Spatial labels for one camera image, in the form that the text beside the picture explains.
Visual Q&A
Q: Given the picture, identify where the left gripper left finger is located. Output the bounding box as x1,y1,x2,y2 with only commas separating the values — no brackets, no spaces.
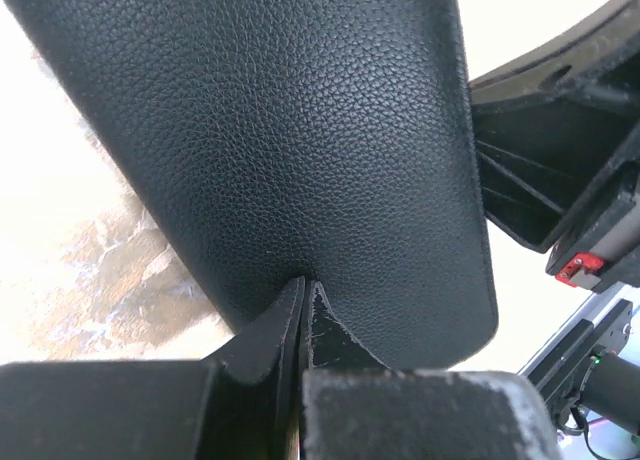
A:
0,274,306,460

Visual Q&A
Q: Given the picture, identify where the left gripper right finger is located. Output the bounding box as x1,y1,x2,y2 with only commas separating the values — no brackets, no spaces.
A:
299,278,566,460

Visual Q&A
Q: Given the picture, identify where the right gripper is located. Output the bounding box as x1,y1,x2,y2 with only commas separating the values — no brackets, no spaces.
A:
471,24,639,293

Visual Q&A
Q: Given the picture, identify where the black tool case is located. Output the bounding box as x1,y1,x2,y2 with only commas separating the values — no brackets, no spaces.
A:
4,0,498,369

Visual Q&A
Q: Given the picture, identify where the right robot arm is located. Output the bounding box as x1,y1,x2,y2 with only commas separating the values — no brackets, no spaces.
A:
471,21,639,437

